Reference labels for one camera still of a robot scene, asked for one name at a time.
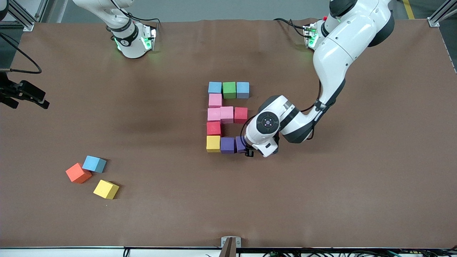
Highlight green foam cube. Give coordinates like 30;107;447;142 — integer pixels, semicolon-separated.
222;82;237;100

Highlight red foam cube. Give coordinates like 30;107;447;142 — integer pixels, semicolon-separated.
206;121;222;137
234;107;248;124

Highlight black right base cable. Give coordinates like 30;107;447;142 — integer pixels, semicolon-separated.
107;0;161;24

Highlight black left base cable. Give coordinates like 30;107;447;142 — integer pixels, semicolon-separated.
273;18;307;38

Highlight tangled black cables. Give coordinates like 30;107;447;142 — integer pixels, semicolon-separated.
205;249;457;257

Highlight orange foam cube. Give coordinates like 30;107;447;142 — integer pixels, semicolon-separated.
65;163;92;184

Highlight black base cable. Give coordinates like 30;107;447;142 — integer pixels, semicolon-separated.
273;18;307;38
107;0;161;24

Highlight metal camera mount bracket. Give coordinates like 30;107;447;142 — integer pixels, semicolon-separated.
221;236;242;257

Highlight brown table mat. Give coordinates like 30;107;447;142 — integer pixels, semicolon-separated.
0;18;457;249

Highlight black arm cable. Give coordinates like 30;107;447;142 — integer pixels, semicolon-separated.
0;34;42;74
240;79;324;147

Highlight aluminium frame post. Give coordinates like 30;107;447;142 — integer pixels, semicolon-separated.
0;0;49;32
428;0;457;27

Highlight yellow foam cube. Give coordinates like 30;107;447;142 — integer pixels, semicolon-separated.
93;180;120;200
206;135;221;153

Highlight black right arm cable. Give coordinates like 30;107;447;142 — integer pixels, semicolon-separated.
0;34;42;74

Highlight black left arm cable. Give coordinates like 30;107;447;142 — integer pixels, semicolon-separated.
240;79;324;147

